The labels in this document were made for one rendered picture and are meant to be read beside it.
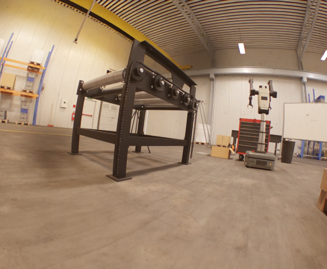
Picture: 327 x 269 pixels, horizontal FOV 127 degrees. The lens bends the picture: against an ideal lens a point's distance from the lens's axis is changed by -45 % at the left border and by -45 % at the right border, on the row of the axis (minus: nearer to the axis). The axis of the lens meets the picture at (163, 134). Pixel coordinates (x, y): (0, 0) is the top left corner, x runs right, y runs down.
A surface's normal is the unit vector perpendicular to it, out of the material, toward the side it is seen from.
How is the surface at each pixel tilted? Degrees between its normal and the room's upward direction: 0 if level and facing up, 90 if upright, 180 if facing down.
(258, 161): 90
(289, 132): 90
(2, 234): 0
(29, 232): 0
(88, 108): 90
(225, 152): 90
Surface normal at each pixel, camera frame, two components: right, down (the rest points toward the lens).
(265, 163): -0.47, -0.05
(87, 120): 0.82, 0.11
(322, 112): -0.85, -0.10
